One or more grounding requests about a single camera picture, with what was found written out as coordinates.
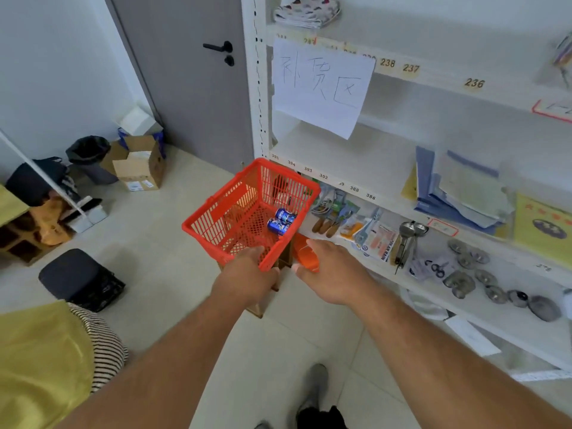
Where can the person's right hand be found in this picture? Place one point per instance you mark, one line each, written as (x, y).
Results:
(339, 276)

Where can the person's left hand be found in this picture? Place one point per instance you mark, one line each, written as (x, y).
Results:
(243, 279)

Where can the person's right thumb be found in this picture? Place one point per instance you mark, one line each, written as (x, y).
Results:
(306, 271)

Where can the person's left thumb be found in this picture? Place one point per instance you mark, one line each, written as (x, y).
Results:
(271, 276)

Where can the orange plastic object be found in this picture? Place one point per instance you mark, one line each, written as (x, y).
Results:
(306, 252)

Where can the red plastic shopping basket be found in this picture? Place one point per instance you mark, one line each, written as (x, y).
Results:
(241, 209)

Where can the person's left forearm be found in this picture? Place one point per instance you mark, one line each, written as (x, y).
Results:
(178, 366)

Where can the person's right forearm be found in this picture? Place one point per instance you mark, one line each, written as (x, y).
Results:
(447, 370)

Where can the brown cardboard box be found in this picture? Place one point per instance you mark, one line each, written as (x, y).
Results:
(268, 301)

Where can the blue drink can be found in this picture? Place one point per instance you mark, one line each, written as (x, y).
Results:
(285, 215)
(277, 226)

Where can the packaged hardware cards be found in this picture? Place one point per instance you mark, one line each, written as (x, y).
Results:
(373, 239)

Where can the metal ladles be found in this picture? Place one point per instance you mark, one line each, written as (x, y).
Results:
(406, 241)

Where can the grey shoe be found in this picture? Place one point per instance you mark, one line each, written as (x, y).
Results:
(313, 388)

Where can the packaged small scissors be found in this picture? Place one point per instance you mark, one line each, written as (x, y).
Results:
(431, 268)

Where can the white plastic bag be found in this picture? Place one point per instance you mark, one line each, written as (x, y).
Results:
(427, 306)

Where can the yellow paper sheet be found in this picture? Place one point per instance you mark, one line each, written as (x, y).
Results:
(410, 185)

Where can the red bordered shelf label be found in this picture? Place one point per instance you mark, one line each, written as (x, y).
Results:
(554, 111)
(442, 227)

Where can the black trousers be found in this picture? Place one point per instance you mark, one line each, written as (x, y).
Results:
(321, 419)

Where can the stack of blue folders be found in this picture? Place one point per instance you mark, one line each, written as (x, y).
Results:
(460, 196)

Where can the open cardboard box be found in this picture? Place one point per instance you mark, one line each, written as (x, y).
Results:
(138, 167)

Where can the black white striped shirt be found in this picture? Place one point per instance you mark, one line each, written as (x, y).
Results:
(107, 348)

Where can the white paper sheet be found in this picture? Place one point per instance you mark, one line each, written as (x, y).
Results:
(473, 335)

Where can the group of metal sink strainers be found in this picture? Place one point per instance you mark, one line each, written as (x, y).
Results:
(491, 285)

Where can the white handwritten paper sign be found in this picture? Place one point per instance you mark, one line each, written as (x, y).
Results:
(319, 84)

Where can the black padded stool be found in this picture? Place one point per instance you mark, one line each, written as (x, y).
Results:
(80, 281)

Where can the white small boxes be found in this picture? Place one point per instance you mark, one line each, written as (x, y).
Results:
(89, 216)

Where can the white metal shelf unit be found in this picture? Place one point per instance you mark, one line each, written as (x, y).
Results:
(447, 133)

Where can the grey door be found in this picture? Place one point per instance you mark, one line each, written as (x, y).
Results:
(187, 93)

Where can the white box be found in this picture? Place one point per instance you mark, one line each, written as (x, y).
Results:
(138, 121)

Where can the black trash bin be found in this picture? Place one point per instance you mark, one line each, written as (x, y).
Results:
(89, 156)

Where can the black door lock knob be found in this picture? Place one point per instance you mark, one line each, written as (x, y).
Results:
(229, 60)

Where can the brown paper bag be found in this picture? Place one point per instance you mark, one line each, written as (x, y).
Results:
(51, 221)

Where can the yellow booklet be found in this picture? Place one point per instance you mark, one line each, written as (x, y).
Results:
(543, 225)

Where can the yellow garment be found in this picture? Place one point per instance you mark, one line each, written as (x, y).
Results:
(40, 366)

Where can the white pole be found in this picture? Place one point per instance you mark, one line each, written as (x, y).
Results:
(44, 176)

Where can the wooden cubby shelf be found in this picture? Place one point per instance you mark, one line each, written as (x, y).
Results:
(22, 243)

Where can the black bag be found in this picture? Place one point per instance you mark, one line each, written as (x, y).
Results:
(33, 180)

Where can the white label strip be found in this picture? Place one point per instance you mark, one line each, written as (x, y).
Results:
(543, 375)

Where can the folded patterned cloth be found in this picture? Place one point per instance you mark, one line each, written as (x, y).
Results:
(307, 11)

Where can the yellow board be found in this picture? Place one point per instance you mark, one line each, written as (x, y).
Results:
(10, 205)

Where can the hanging colourful items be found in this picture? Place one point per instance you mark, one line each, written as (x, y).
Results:
(564, 58)

